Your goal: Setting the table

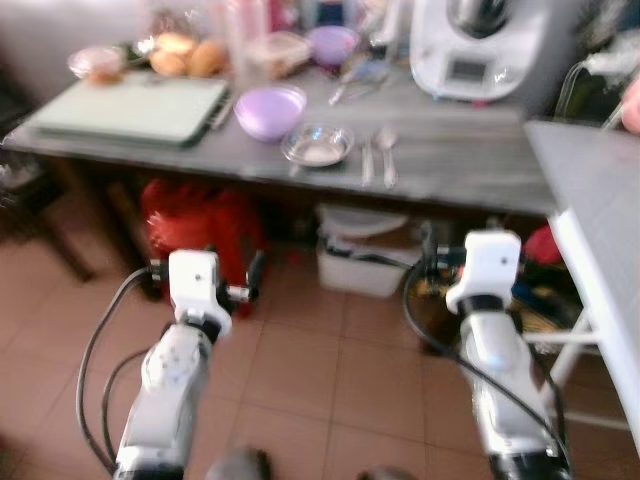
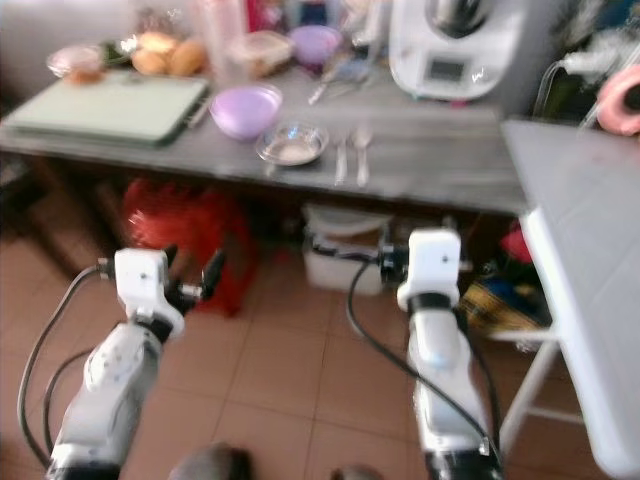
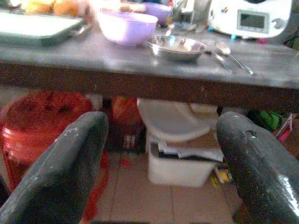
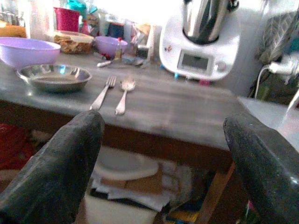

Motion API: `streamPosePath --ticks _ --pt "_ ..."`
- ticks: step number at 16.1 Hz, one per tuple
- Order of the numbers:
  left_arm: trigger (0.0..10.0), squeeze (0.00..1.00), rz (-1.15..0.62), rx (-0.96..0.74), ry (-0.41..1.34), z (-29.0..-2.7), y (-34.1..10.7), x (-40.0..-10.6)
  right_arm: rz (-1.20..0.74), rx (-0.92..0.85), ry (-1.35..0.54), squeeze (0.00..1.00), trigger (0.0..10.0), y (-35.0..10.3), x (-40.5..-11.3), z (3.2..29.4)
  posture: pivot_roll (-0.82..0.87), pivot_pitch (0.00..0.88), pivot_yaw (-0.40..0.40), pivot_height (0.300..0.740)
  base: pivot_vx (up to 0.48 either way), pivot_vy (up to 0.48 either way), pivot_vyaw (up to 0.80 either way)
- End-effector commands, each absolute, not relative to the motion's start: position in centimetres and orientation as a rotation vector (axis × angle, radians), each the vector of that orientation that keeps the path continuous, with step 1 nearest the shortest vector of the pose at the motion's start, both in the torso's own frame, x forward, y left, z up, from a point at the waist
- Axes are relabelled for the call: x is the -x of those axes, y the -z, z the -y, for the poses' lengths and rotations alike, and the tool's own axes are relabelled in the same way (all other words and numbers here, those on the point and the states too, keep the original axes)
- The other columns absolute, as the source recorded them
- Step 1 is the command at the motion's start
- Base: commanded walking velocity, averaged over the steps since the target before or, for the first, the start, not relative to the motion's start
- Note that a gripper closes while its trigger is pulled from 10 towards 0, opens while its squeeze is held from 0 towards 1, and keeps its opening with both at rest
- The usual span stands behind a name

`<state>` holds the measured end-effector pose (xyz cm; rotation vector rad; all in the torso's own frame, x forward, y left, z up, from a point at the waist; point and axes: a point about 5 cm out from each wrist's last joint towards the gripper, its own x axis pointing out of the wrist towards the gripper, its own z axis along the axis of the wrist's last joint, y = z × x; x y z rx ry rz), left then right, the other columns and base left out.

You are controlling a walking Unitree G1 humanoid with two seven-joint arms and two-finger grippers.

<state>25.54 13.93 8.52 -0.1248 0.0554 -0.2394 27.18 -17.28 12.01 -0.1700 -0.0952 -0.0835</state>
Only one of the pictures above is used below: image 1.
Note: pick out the white plastic folding table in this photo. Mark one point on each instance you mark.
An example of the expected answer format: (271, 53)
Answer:
(600, 220)

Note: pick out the grey wooden counter table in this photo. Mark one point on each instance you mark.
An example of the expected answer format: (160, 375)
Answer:
(450, 160)

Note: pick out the clear plastic food container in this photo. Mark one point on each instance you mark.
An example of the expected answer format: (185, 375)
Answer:
(280, 55)

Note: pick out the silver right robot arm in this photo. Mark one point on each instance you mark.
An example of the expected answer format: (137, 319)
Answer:
(505, 380)

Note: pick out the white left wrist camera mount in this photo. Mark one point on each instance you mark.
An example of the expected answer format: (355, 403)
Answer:
(195, 285)

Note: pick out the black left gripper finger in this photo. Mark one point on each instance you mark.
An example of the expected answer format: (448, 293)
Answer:
(256, 273)

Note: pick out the silver metal spoon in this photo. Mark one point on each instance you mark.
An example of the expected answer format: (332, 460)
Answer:
(387, 150)

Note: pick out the pale green cutting board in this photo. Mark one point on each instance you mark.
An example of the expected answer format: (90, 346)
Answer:
(130, 110)

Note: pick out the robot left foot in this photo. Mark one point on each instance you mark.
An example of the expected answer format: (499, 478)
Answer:
(240, 466)

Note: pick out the metal kitchen tongs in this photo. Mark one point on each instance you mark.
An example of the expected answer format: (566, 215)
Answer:
(355, 82)

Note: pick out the large purple plastic bowl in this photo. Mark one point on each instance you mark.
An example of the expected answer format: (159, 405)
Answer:
(270, 112)

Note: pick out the pink round appliance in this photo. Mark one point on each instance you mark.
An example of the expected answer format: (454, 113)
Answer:
(632, 105)

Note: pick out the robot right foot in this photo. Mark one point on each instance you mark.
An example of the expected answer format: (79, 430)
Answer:
(390, 473)

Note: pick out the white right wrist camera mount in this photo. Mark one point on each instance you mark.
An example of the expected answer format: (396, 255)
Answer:
(490, 265)

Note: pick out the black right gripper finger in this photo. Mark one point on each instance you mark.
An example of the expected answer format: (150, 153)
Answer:
(427, 242)

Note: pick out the silver metal fork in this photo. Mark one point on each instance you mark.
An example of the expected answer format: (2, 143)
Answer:
(366, 160)

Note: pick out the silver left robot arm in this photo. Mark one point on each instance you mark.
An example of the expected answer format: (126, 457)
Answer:
(170, 390)

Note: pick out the red plastic stool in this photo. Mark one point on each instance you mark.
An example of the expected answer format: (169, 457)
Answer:
(200, 225)

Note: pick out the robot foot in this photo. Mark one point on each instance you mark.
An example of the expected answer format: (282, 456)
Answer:
(240, 466)
(390, 473)

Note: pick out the white plug charger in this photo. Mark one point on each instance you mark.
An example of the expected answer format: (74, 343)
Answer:
(612, 58)

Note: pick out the white kitchen machine with display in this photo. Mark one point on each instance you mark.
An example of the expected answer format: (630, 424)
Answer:
(480, 60)

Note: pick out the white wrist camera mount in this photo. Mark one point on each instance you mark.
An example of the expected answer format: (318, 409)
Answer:
(490, 265)
(195, 285)

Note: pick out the white plastic storage box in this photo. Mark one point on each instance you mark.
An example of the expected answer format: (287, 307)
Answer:
(365, 260)

